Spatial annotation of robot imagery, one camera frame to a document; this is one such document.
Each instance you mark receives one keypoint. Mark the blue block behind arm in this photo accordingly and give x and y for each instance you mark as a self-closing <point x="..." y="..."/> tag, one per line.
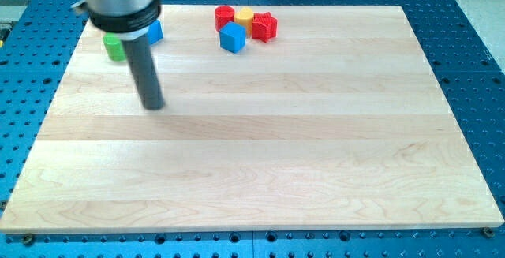
<point x="155" y="32"/>

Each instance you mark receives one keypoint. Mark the red star block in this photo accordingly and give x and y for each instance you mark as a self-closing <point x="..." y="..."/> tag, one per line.
<point x="264" y="27"/>

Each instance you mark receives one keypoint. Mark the blue cube block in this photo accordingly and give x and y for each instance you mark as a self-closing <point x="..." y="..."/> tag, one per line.
<point x="232" y="37"/>

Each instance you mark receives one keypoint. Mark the light wooden board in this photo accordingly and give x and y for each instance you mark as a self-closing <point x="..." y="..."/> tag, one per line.
<point x="337" y="123"/>

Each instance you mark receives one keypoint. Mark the yellow heart block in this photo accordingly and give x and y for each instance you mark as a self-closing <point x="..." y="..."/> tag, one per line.
<point x="244" y="17"/>

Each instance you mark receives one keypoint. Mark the red cylinder block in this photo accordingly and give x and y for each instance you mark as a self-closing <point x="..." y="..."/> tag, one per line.
<point x="223" y="15"/>

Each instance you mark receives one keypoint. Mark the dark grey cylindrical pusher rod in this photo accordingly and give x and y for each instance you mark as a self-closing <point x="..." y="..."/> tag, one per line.
<point x="142" y="67"/>

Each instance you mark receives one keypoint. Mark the green block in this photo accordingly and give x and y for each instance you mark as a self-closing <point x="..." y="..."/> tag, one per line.
<point x="113" y="47"/>

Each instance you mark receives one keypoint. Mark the left board clamp screw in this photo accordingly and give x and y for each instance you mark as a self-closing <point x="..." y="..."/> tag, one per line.
<point x="27" y="239"/>

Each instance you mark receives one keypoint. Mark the board clamp screw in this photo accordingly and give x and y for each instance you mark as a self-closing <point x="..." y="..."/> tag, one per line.
<point x="27" y="239"/>
<point x="488" y="232"/>

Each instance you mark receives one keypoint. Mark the right board clamp screw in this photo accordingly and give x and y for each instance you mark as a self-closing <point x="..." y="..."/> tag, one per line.
<point x="488" y="232"/>

